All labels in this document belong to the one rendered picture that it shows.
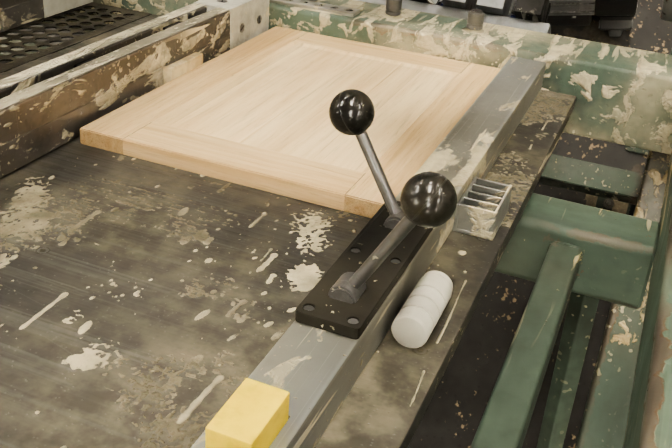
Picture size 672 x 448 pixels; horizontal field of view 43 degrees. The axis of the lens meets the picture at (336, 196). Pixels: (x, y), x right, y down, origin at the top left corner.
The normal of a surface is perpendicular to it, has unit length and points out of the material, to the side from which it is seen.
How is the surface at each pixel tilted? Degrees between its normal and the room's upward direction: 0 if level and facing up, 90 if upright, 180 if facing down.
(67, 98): 90
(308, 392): 54
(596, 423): 0
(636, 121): 36
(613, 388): 0
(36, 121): 90
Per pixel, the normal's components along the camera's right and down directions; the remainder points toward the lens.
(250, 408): 0.07, -0.89
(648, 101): -0.39, 0.40
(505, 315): -0.27, -0.20
